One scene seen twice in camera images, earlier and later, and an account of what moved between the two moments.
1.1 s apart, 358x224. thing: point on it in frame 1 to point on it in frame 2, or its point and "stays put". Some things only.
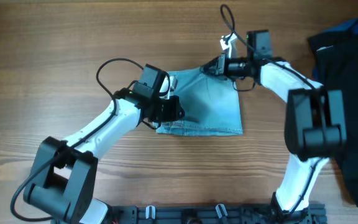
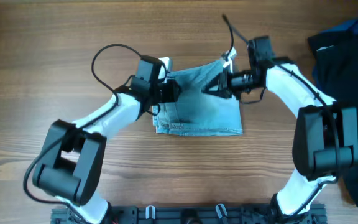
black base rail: [314, 213] stays put
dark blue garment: [346, 52] stays put
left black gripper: [173, 112] to [171, 94]
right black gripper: [221, 62] to [225, 89]
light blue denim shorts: [211, 104] stays put
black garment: [347, 61] stays put
